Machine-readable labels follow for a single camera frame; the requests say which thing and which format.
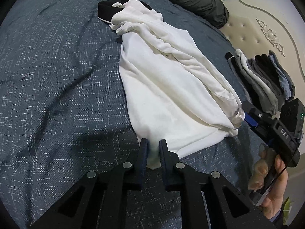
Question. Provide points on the person's right hand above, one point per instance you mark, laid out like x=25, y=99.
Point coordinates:
x=277, y=190

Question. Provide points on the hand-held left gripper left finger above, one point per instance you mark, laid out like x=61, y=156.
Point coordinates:
x=144, y=157

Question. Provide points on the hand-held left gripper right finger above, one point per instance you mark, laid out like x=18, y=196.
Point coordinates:
x=162, y=155

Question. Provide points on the dark grey rolled duvet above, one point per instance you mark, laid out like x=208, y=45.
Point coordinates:
x=190, y=0

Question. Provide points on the cream tufted headboard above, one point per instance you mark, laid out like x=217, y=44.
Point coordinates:
x=262, y=12

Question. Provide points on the white shirt with black trim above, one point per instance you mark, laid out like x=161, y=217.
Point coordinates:
x=166, y=88

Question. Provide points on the stack of folded clothes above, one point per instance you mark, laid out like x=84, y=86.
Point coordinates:
x=262, y=81

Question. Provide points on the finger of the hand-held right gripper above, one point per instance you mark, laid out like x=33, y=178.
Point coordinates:
x=251, y=121
x=256, y=112

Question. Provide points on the blue patterned bed sheet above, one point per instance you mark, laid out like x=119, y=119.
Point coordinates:
x=59, y=76

